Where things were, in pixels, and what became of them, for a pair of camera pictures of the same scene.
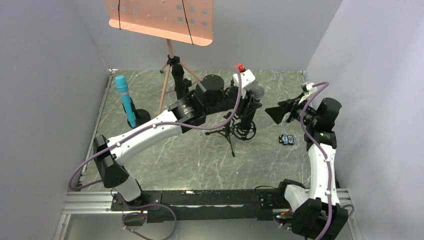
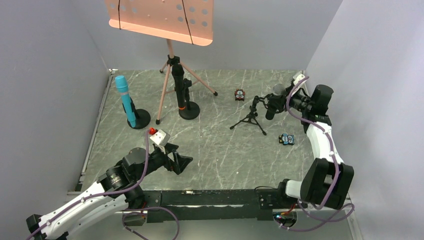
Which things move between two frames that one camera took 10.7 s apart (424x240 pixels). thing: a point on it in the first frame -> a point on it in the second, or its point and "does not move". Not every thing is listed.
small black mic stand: [142, 116] does not move
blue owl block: [286, 139] does not move
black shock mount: [243, 130] -> [251, 117]
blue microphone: [122, 83] does not move
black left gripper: [247, 100] -> [170, 158]
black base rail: [261, 204] does not move
